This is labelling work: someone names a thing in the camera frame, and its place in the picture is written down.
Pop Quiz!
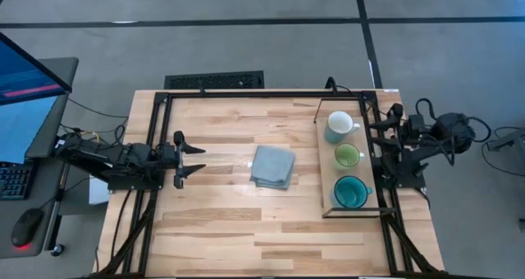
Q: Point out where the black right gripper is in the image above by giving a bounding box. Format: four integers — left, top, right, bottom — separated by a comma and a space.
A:
367, 103, 411, 151

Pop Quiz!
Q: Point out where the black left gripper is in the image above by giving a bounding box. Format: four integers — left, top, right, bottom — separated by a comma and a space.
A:
157, 130, 208, 190

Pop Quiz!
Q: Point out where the green mug with brown rim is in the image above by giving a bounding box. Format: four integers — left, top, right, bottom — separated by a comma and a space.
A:
334, 142, 366, 169

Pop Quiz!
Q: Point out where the white mug with teal outside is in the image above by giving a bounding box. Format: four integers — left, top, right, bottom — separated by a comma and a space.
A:
323, 110, 362, 145

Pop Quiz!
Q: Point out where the large teal mug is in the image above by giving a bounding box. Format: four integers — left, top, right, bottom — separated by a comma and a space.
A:
332, 175, 374, 209

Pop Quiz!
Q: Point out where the white box under arm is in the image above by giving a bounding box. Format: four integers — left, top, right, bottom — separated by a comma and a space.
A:
89, 174, 112, 206

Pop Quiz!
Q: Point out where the wooden shelf with black brackets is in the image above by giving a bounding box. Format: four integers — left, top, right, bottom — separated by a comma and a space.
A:
313, 97, 398, 219

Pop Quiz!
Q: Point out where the folded grey cloth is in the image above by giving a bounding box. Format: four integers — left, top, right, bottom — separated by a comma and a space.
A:
248, 144, 296, 190

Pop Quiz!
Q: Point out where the black floor vent grille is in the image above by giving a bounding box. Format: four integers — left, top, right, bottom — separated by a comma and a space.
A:
163, 70, 266, 90

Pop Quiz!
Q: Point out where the grey side desk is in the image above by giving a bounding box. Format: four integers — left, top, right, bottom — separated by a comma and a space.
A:
0, 57, 80, 259

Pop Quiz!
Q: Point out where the black computer mouse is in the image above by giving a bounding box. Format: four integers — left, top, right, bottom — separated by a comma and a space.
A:
10, 208, 45, 251

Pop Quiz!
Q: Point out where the black keyboard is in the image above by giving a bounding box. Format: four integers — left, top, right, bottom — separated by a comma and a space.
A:
0, 160, 34, 201

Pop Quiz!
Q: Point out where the computer monitor with blue screen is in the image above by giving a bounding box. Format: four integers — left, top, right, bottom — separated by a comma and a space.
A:
0, 31, 73, 165

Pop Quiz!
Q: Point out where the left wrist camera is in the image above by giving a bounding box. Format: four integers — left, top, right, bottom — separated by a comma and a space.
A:
157, 141, 176, 162

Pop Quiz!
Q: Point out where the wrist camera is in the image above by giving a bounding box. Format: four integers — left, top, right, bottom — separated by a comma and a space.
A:
157, 141, 176, 162
408, 113, 427, 135

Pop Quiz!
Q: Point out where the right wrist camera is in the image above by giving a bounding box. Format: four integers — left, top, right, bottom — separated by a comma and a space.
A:
408, 113, 427, 135

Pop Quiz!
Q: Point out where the black cable loop at frame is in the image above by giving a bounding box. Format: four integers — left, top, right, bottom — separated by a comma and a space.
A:
324, 76, 342, 95

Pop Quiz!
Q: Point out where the black aluminium table frame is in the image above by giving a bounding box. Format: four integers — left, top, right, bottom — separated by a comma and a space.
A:
92, 89, 446, 279

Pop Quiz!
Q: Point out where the thin black desk cable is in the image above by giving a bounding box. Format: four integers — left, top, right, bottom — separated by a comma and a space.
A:
67, 97, 130, 121

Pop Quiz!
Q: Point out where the black floor cable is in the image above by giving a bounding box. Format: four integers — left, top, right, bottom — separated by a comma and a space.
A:
482, 147, 525, 178

